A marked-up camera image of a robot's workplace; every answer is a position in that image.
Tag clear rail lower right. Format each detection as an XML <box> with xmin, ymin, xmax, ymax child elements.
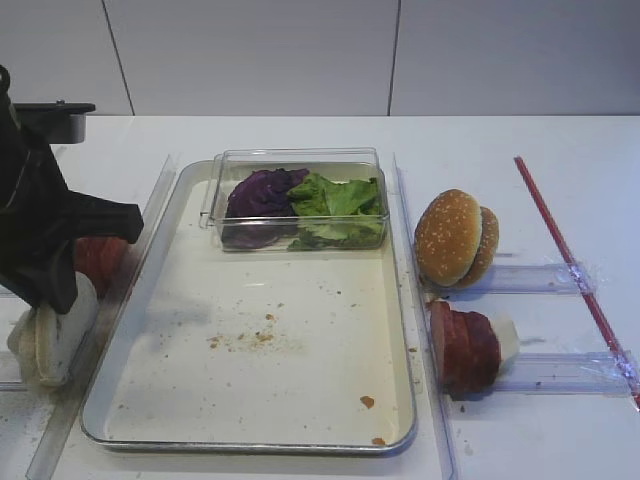
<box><xmin>492</xmin><ymin>352</ymin><xmax>639</xmax><ymax>396</ymax></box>

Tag sesame bun top rear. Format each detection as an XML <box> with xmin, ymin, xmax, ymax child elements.
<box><xmin>457</xmin><ymin>207</ymin><xmax>499</xmax><ymax>288</ymax></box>

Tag sesame bun top front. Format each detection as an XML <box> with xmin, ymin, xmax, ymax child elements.
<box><xmin>414</xmin><ymin>189</ymin><xmax>482</xmax><ymax>287</ymax></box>

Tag white pusher block meat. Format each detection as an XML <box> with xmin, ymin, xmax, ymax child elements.
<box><xmin>489</xmin><ymin>315</ymin><xmax>520</xmax><ymax>375</ymax></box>

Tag purple cabbage leaves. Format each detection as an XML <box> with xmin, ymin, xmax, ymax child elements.
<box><xmin>221</xmin><ymin>168</ymin><xmax>309</xmax><ymax>249</ymax></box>

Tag clear acrylic strip inner left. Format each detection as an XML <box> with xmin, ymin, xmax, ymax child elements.
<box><xmin>24</xmin><ymin>155</ymin><xmax>178</xmax><ymax>480</ymax></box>

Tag clear plastic food container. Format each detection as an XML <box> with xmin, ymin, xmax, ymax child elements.
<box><xmin>201</xmin><ymin>147</ymin><xmax>389</xmax><ymax>252</ymax></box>

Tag bun bottom slice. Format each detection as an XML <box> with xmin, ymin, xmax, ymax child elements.
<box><xmin>7</xmin><ymin>305</ymin><xmax>66</xmax><ymax>388</ymax></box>

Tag green lettuce leaves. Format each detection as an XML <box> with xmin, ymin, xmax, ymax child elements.
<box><xmin>288</xmin><ymin>173</ymin><xmax>383</xmax><ymax>251</ymax></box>

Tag wrist camera grey black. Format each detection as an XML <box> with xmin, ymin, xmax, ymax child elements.
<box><xmin>14</xmin><ymin>100</ymin><xmax>96</xmax><ymax>144</ymax></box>

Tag clear rail upper right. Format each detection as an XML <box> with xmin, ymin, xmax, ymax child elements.
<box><xmin>419</xmin><ymin>263</ymin><xmax>596</xmax><ymax>295</ymax></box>

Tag red tomato slices stack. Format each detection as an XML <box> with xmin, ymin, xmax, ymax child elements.
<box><xmin>74</xmin><ymin>237</ymin><xmax>128</xmax><ymax>298</ymax></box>

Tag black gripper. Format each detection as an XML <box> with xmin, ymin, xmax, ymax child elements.
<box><xmin>1</xmin><ymin>134</ymin><xmax>144</xmax><ymax>314</ymax></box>

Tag sesame bun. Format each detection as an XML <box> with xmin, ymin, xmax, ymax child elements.
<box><xmin>457</xmin><ymin>207</ymin><xmax>499</xmax><ymax>288</ymax></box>
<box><xmin>414</xmin><ymin>189</ymin><xmax>482</xmax><ymax>287</ymax></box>

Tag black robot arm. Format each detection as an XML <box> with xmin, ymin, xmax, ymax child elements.
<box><xmin>1</xmin><ymin>68</ymin><xmax>144</xmax><ymax>314</ymax></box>

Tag clear rail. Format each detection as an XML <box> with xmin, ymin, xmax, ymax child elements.
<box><xmin>492</xmin><ymin>352</ymin><xmax>639</xmax><ymax>396</ymax></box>
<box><xmin>419</xmin><ymin>263</ymin><xmax>596</xmax><ymax>295</ymax></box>

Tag metal baking tray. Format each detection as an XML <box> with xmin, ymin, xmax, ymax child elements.
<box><xmin>81</xmin><ymin>161</ymin><xmax>416</xmax><ymax>455</ymax></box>

